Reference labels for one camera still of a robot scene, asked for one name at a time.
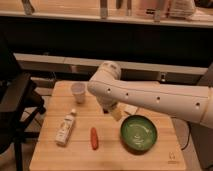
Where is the green ceramic bowl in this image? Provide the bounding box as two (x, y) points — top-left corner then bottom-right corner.
(120, 115), (158, 152)

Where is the black rectangular block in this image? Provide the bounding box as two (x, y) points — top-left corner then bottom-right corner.
(103, 108), (109, 114)

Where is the white plastic bottle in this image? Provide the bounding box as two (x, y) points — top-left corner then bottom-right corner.
(55, 108), (77, 146)

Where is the clear plastic cup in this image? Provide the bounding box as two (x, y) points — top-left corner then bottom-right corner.
(71, 82), (86, 104)

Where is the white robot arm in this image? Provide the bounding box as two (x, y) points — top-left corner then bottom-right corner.
(87, 61), (213, 129)

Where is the black cable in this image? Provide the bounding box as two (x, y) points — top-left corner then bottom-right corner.
(179, 121), (191, 151)

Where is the white sponge block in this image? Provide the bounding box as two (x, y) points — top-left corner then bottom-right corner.
(124, 105), (138, 115)

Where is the black chair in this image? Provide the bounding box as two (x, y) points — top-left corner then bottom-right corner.
(0, 49), (47, 171)

